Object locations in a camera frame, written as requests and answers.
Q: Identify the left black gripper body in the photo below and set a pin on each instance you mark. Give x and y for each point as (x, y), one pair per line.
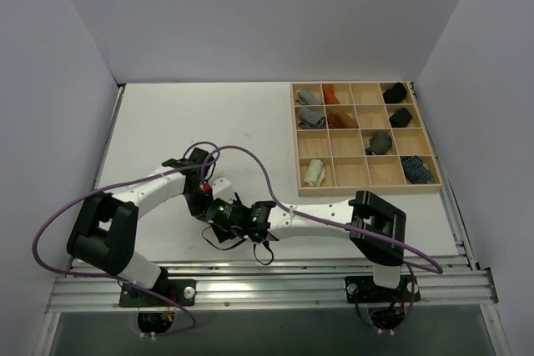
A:
(199, 196)

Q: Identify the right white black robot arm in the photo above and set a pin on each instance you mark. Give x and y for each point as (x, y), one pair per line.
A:
(374, 226)

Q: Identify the orange rolled cloth upper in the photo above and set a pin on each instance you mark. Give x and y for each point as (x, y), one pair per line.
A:
(329, 94)

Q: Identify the blue striped rolled cloth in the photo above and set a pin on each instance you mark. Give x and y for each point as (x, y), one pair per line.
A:
(415, 171)

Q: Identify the black rolled cloth lower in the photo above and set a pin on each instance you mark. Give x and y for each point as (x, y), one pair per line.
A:
(400, 118)

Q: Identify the orange rolled cloth lower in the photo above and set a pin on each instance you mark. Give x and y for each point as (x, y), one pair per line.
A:
(340, 120)

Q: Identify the black rolled cloth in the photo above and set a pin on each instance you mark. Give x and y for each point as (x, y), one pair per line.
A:
(393, 92)
(400, 118)

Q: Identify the aluminium frame rail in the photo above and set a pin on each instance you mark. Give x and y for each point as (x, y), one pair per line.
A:
(285, 284)

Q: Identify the dark grey rolled cloth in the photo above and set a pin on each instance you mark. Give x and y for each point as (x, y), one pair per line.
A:
(380, 144)

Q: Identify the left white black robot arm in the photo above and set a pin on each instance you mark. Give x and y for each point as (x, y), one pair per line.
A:
(104, 234)

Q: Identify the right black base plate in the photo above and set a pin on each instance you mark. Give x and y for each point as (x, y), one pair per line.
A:
(362, 289)

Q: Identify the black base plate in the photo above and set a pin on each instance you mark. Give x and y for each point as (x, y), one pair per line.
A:
(181, 291)
(362, 289)

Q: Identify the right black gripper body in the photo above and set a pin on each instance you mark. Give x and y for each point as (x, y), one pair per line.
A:
(238, 202)

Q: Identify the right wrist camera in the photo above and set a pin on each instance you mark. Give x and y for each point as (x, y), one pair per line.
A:
(224, 208)

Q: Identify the orange rolled cloth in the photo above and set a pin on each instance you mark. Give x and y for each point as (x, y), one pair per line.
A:
(329, 94)
(340, 120)

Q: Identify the wooden compartment tray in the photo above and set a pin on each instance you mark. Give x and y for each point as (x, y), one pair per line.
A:
(347, 166)

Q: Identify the grey striped rolled cloth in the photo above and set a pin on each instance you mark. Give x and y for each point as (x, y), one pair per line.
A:
(310, 119)

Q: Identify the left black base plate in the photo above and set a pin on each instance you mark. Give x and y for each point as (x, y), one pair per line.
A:
(181, 291)

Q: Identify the black rolled cloth upper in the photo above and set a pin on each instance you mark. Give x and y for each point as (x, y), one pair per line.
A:
(393, 92)

